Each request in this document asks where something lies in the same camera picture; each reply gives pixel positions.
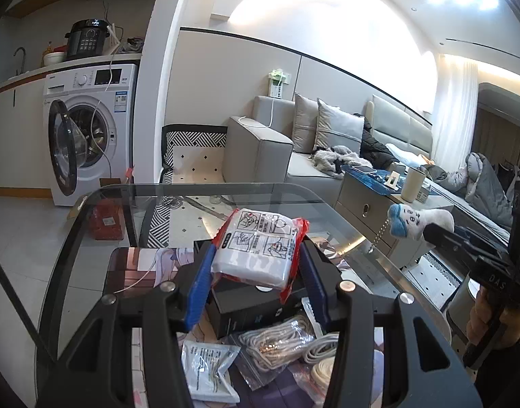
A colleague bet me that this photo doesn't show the bagged cream cable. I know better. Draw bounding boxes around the bagged cream cable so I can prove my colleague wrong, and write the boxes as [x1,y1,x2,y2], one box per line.
[301,332,342,396]

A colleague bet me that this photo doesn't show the silver foil pouch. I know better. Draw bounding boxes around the silver foil pouch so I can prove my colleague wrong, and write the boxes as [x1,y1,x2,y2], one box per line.
[182,340,240,404]

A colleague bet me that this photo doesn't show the black storage box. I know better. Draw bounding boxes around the black storage box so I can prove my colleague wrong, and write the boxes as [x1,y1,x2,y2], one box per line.
[192,237,355,341]

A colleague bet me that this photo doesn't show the bagged white braided rope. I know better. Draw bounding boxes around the bagged white braided rope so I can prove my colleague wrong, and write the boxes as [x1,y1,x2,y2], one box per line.
[229,313,316,392]

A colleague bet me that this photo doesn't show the red-edged white packet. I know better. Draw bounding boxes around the red-edged white packet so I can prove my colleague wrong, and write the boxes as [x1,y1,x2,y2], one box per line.
[211,208,309,303]

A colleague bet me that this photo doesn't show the person's right hand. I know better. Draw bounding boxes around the person's right hand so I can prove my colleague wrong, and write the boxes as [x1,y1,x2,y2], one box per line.
[466,286,520,349]

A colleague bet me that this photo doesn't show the anime printed desk mat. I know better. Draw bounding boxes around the anime printed desk mat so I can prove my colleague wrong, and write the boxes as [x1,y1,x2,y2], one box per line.
[102,243,385,408]

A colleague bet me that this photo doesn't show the cream paper roll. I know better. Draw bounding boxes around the cream paper roll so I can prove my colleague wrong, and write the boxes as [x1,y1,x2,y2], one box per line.
[401,168,426,203]

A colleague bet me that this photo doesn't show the beige drawer cabinet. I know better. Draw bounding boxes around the beige drawer cabinet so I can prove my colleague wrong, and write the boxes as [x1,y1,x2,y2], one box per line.
[335,169,431,268]

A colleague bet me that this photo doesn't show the black jacket on sofa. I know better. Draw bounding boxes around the black jacket on sofa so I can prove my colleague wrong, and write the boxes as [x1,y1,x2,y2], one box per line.
[359,118,398,170]

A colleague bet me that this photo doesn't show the red box on floor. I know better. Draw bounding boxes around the red box on floor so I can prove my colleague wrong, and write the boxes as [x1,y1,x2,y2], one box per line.
[89,199,123,241]

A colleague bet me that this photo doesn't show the grey fuzzy blanket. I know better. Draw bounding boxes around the grey fuzzy blanket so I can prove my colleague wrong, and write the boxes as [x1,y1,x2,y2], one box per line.
[311,146,372,179]

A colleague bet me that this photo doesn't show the grey cushion right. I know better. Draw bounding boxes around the grey cushion right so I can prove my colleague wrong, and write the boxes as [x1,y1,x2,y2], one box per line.
[313,98,364,153]

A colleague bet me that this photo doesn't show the grey cushion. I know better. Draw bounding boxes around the grey cushion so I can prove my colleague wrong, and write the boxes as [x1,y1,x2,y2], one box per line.
[291,94,318,154]
[313,98,364,153]

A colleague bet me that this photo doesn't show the black patterned chair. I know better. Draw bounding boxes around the black patterned chair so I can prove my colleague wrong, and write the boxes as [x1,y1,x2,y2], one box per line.
[148,124,232,248]

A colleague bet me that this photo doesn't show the grey cushion left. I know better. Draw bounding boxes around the grey cushion left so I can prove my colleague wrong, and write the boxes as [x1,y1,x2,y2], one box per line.
[291,94,318,154]

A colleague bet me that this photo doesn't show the beige sofa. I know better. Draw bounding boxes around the beige sofa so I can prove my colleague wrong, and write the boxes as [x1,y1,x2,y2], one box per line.
[222,93,512,239]

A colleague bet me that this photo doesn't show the white washing machine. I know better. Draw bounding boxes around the white washing machine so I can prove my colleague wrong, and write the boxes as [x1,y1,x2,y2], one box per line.
[43,63,138,207]

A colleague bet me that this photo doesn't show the white bowl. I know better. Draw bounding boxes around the white bowl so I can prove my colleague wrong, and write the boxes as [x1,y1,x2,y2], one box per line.
[43,52,66,66]

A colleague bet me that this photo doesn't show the kitchen faucet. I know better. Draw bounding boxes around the kitchen faucet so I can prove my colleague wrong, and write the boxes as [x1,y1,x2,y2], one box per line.
[12,47,29,77]

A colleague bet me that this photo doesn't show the black pressure cooker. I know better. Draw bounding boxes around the black pressure cooker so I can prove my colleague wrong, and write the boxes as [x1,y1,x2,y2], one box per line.
[65,18,110,61]

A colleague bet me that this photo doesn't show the white wall phone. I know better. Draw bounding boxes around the white wall phone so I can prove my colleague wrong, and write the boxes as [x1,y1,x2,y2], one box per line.
[267,68,291,99]

